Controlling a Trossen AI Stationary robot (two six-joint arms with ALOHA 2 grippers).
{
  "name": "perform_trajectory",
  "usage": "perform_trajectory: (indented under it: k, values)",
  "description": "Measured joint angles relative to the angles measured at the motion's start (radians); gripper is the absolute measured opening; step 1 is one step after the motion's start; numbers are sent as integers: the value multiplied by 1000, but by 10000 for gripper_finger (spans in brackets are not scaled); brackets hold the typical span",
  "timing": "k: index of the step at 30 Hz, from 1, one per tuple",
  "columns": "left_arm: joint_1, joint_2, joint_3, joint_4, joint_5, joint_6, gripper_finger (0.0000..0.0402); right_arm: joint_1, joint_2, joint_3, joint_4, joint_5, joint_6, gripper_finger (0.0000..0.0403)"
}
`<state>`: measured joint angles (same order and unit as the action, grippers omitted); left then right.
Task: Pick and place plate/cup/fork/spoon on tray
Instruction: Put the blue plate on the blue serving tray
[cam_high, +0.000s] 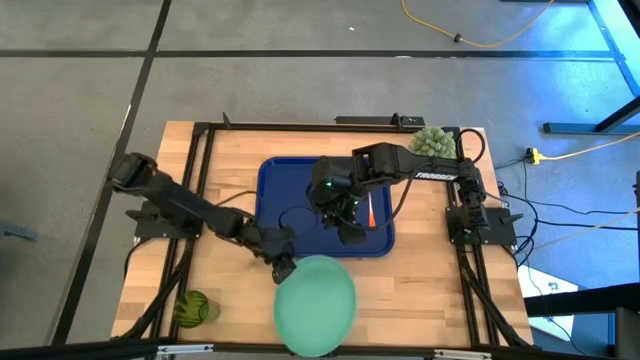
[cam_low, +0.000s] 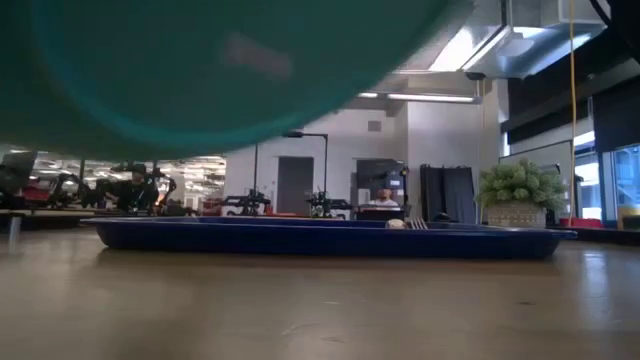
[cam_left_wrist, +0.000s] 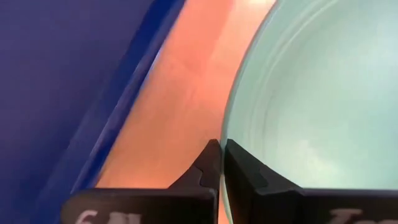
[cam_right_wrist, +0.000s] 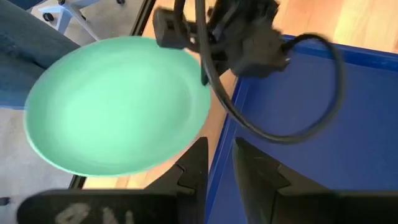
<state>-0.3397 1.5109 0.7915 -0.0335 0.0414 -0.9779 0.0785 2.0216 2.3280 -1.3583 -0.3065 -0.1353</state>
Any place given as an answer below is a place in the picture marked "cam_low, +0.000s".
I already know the teal round plate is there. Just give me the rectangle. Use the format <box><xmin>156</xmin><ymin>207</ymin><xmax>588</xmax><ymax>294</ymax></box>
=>
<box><xmin>0</xmin><ymin>0</ymin><xmax>475</xmax><ymax>162</ymax></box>

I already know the dark blue tray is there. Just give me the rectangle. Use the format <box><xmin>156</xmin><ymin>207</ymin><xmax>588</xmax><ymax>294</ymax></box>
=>
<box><xmin>81</xmin><ymin>215</ymin><xmax>579</xmax><ymax>261</ymax></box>

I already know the dark grey door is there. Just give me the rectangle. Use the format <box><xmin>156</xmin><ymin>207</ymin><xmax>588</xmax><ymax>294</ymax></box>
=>
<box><xmin>277</xmin><ymin>156</ymin><xmax>315</xmax><ymax>217</ymax></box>

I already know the black cabinet with screen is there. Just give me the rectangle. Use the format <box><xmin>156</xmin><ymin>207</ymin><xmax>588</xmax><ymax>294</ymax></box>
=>
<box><xmin>355</xmin><ymin>158</ymin><xmax>407</xmax><ymax>206</ymax></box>

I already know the person in white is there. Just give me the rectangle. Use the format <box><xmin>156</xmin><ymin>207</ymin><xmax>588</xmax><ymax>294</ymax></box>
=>
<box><xmin>367</xmin><ymin>187</ymin><xmax>401</xmax><ymax>208</ymax></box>

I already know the black screen before person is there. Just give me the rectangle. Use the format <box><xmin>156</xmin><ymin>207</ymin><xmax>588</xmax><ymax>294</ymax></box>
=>
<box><xmin>355</xmin><ymin>205</ymin><xmax>411</xmax><ymax>222</ymax></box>

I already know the black curtain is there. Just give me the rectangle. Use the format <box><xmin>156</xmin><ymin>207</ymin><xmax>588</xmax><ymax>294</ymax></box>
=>
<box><xmin>419</xmin><ymin>163</ymin><xmax>476</xmax><ymax>225</ymax></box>

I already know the long ceiling light bar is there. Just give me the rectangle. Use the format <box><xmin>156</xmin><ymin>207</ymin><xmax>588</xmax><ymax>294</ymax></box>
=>
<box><xmin>357</xmin><ymin>91</ymin><xmax>484</xmax><ymax>105</ymax></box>

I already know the person in black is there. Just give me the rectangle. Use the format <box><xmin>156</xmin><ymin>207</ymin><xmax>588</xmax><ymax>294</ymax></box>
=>
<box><xmin>102</xmin><ymin>163</ymin><xmax>161</xmax><ymax>211</ymax></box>

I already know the woven plant pot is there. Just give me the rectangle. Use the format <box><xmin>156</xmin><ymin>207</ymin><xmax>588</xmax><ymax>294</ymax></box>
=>
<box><xmin>486</xmin><ymin>202</ymin><xmax>548</xmax><ymax>230</ymax></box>

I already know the green bushy plant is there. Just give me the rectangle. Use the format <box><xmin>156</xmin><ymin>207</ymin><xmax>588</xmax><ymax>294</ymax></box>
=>
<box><xmin>474</xmin><ymin>158</ymin><xmax>569</xmax><ymax>211</ymax></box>

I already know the red bin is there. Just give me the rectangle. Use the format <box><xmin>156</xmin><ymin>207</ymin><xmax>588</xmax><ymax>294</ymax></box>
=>
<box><xmin>558</xmin><ymin>217</ymin><xmax>605</xmax><ymax>230</ymax></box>

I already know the neighbouring work table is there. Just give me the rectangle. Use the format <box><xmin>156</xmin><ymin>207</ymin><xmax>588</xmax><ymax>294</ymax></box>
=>
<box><xmin>0</xmin><ymin>208</ymin><xmax>101</xmax><ymax>251</ymax></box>

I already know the black desk monitor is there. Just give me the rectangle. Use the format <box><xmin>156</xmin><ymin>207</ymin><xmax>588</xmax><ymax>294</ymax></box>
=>
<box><xmin>0</xmin><ymin>151</ymin><xmax>39</xmax><ymax>194</ymax></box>

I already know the black frame with camera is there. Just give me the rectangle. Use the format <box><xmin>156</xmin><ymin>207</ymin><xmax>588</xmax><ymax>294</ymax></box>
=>
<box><xmin>253</xmin><ymin>130</ymin><xmax>330</xmax><ymax>211</ymax></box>

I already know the rectangular silver ceiling duct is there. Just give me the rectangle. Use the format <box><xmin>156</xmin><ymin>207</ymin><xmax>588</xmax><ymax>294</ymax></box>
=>
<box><xmin>462</xmin><ymin>0</ymin><xmax>611</xmax><ymax>80</ymax></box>

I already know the long yellow hanging cable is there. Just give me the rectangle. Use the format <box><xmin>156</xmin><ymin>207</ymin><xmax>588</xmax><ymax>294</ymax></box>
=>
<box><xmin>569</xmin><ymin>0</ymin><xmax>577</xmax><ymax>214</ymax></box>

